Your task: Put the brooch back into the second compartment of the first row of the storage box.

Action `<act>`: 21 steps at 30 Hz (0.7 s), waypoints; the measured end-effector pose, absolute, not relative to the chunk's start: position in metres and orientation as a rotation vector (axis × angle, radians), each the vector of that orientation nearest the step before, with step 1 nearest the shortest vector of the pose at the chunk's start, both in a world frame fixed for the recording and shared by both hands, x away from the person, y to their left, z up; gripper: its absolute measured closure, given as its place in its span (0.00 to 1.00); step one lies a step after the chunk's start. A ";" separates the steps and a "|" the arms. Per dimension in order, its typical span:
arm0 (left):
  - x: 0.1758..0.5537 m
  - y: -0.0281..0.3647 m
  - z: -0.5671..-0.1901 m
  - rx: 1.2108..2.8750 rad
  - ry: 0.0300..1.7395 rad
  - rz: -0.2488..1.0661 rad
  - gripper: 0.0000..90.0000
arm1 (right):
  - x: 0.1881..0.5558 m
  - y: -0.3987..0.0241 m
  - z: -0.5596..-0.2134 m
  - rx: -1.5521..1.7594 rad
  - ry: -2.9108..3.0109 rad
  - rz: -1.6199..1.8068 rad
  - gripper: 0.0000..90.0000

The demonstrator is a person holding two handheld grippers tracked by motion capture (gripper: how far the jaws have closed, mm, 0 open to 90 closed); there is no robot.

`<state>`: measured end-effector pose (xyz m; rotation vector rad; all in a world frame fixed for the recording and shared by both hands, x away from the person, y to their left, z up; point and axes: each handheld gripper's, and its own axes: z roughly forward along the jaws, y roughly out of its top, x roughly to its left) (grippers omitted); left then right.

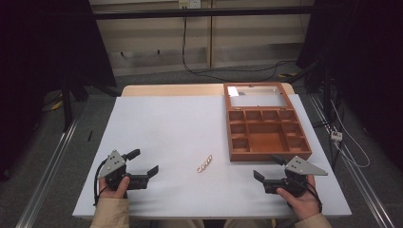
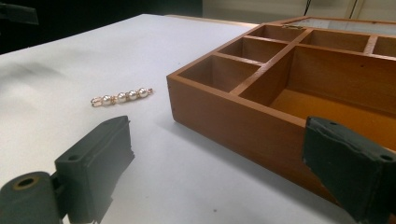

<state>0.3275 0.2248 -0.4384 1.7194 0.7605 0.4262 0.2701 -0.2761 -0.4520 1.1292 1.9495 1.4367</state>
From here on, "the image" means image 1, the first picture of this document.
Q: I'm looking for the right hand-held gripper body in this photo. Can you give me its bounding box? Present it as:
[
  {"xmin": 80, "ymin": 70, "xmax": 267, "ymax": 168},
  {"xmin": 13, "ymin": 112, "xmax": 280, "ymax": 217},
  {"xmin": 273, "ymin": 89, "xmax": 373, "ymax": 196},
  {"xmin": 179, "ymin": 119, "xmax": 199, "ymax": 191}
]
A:
[{"xmin": 262, "ymin": 155, "xmax": 329, "ymax": 199}]

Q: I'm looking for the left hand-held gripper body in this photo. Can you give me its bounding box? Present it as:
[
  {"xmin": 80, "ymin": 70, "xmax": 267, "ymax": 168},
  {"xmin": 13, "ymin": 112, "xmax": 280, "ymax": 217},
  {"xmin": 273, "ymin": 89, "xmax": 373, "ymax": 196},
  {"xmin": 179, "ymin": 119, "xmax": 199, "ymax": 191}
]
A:
[{"xmin": 96, "ymin": 149, "xmax": 150, "ymax": 191}]

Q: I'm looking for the person's left hand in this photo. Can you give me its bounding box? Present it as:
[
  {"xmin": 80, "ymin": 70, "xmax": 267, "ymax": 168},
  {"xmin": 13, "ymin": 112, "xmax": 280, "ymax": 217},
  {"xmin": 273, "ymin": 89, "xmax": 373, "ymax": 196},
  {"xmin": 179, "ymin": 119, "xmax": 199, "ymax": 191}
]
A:
[{"xmin": 98, "ymin": 175, "xmax": 131, "ymax": 200}]

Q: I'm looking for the person's right hand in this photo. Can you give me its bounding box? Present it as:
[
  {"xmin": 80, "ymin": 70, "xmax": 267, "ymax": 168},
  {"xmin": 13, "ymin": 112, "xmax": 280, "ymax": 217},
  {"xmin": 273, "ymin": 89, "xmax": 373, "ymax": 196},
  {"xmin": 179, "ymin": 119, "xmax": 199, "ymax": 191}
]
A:
[{"xmin": 276, "ymin": 175, "xmax": 321, "ymax": 221}]

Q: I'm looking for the brown wooden compartment box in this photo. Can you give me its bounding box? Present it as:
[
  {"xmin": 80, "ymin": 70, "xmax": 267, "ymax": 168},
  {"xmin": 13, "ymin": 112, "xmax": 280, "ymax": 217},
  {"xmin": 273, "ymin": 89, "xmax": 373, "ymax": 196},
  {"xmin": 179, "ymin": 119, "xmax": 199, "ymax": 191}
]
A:
[{"xmin": 222, "ymin": 82, "xmax": 314, "ymax": 162}]

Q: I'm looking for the white table mat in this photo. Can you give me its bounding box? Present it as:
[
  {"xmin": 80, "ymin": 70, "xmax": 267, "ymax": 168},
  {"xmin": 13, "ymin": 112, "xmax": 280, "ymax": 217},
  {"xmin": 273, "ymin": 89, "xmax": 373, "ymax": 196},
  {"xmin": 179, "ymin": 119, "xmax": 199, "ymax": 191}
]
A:
[{"xmin": 71, "ymin": 93, "xmax": 353, "ymax": 220}]

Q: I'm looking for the black metal stand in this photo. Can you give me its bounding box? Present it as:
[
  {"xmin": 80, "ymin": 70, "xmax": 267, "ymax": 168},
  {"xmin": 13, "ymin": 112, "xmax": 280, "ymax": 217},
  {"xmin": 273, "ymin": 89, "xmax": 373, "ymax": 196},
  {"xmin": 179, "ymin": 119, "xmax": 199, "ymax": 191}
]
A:
[{"xmin": 60, "ymin": 75, "xmax": 90, "ymax": 133}]

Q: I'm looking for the black curtain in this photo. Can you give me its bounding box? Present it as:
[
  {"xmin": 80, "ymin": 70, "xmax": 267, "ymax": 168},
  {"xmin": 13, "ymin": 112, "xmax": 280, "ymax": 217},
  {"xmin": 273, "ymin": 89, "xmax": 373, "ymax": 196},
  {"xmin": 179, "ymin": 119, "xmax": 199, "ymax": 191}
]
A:
[
  {"xmin": 0, "ymin": 0, "xmax": 118, "ymax": 181},
  {"xmin": 296, "ymin": 0, "xmax": 403, "ymax": 172}
]

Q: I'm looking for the black horizontal bar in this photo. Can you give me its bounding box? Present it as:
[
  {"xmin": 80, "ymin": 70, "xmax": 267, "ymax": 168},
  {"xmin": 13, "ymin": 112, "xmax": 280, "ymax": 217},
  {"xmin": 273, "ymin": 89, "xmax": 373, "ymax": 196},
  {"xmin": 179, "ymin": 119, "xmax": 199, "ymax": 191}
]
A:
[{"xmin": 92, "ymin": 5, "xmax": 316, "ymax": 21}]

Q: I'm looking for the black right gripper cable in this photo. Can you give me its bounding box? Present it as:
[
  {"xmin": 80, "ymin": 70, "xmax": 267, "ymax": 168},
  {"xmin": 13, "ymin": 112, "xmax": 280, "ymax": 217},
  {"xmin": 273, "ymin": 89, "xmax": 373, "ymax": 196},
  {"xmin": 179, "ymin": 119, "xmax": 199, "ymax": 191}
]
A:
[{"xmin": 286, "ymin": 180, "xmax": 324, "ymax": 214}]

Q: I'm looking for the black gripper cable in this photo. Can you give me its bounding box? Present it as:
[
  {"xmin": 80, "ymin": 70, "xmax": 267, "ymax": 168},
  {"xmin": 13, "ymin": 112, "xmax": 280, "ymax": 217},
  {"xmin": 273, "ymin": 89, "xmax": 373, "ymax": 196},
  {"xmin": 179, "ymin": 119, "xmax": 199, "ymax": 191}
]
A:
[
  {"xmin": 92, "ymin": 159, "xmax": 109, "ymax": 207},
  {"xmin": 286, "ymin": 180, "xmax": 324, "ymax": 214}
]

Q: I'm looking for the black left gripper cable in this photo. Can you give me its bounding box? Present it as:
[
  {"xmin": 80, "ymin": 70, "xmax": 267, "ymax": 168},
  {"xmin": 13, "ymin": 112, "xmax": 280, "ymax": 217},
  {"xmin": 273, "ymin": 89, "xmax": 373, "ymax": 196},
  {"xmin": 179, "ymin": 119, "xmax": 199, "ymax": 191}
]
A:
[{"xmin": 92, "ymin": 159, "xmax": 109, "ymax": 207}]

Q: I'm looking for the rose gold chain bracelet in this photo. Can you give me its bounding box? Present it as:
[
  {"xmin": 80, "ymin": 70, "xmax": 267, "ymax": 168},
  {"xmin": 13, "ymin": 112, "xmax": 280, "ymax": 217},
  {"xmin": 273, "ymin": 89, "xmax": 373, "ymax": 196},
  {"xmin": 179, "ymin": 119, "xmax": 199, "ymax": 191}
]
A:
[{"xmin": 196, "ymin": 154, "xmax": 214, "ymax": 174}]

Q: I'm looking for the metal floor rail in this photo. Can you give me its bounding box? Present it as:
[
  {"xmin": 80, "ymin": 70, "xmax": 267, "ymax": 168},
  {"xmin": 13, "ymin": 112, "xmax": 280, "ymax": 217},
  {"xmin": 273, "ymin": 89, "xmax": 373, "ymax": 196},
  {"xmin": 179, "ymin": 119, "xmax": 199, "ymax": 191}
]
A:
[
  {"xmin": 308, "ymin": 94, "xmax": 396, "ymax": 228},
  {"xmin": 14, "ymin": 116, "xmax": 81, "ymax": 228}
]

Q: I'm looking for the white cable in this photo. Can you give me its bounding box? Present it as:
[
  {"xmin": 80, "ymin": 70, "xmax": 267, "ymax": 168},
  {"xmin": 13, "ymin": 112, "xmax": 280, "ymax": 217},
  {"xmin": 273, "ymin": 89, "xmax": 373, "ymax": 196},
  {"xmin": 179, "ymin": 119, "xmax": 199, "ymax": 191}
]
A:
[{"xmin": 329, "ymin": 99, "xmax": 372, "ymax": 169}]

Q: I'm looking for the long black floor cable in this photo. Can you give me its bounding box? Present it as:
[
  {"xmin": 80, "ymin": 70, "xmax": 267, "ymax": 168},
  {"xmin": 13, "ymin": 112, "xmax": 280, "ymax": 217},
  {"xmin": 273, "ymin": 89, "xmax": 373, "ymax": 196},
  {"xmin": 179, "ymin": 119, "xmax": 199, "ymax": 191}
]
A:
[{"xmin": 181, "ymin": 16, "xmax": 298, "ymax": 84}]

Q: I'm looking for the white wall outlet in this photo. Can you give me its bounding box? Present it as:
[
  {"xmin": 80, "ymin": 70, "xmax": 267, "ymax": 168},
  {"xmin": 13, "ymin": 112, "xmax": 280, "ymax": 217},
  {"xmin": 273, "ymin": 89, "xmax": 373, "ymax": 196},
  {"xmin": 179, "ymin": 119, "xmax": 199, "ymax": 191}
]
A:
[{"xmin": 178, "ymin": 0, "xmax": 202, "ymax": 10}]

